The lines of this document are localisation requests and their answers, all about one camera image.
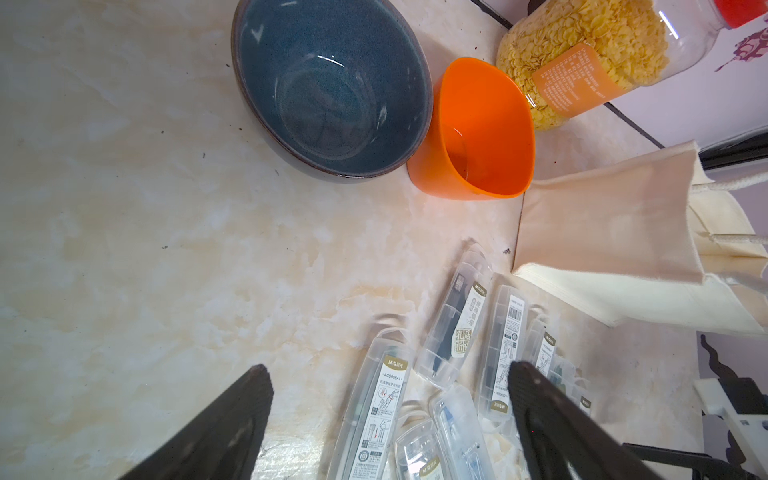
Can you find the red-lidded jar of corn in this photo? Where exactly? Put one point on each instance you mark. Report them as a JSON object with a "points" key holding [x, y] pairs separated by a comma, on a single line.
{"points": [[568, 57]]}

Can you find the clear compass case green parts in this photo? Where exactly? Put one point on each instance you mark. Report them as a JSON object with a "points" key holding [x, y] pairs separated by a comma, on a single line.
{"points": [[563, 375]]}

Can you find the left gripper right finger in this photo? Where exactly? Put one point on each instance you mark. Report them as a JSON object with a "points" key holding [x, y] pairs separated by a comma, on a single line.
{"points": [[558, 439]]}

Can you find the clear compass case blue compass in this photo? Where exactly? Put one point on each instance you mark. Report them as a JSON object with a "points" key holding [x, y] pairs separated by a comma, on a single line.
{"points": [[460, 435]]}

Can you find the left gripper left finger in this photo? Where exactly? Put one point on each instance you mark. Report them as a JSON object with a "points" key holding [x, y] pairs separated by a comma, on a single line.
{"points": [[223, 441]]}

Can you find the blue-grey ceramic bowl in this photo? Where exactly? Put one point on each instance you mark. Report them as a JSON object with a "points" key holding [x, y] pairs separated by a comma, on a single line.
{"points": [[343, 87]]}

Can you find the clear compass case white label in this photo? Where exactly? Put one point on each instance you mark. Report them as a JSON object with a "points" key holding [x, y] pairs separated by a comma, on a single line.
{"points": [[540, 345]]}

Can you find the orange plastic cup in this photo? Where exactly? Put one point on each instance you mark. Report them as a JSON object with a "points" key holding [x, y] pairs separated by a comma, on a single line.
{"points": [[481, 142]]}

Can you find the clear compass case barcode label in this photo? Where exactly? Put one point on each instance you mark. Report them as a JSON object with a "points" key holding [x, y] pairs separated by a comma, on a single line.
{"points": [[503, 345]]}

